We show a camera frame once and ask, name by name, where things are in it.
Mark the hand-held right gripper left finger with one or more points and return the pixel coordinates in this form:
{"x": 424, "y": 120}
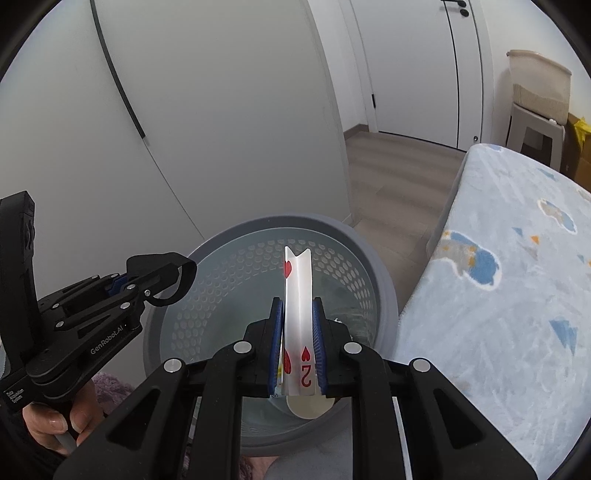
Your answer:
{"x": 276, "y": 341}

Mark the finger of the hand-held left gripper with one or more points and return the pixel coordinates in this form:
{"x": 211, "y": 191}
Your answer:
{"x": 147, "y": 262}
{"x": 152, "y": 284}

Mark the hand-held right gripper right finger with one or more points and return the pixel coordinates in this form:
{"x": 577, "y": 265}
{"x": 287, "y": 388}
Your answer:
{"x": 318, "y": 346}

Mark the red hearts playing card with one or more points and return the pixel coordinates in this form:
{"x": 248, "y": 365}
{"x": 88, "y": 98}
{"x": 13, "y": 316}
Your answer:
{"x": 300, "y": 314}

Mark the red white paper cup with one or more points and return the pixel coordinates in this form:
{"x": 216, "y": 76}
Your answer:
{"x": 307, "y": 408}

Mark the grey perforated wastebasket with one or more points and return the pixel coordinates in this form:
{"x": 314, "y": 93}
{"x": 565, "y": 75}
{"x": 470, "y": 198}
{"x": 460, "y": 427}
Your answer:
{"x": 295, "y": 220}

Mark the person's left hand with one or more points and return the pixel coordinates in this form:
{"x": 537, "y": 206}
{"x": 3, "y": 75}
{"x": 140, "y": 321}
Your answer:
{"x": 51, "y": 424}

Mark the light blue printed blanket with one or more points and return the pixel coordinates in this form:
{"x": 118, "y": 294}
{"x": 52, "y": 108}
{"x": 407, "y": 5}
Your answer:
{"x": 485, "y": 346}

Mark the white wardrobe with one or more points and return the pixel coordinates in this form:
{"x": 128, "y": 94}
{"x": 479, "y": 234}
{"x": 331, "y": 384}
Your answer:
{"x": 231, "y": 115}

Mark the white door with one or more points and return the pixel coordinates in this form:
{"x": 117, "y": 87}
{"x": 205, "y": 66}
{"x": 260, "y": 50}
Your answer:
{"x": 415, "y": 69}

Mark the grey plastic stool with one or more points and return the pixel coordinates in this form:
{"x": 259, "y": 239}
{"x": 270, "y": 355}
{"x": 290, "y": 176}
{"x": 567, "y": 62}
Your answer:
{"x": 535, "y": 120}

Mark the cardboard box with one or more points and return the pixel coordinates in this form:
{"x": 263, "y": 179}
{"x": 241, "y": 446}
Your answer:
{"x": 581, "y": 157}

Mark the beige storage bin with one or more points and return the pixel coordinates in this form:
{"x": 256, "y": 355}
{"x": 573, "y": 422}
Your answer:
{"x": 540, "y": 83}

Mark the yellow cloth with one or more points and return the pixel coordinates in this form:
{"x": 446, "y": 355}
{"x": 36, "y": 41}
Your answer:
{"x": 584, "y": 127}

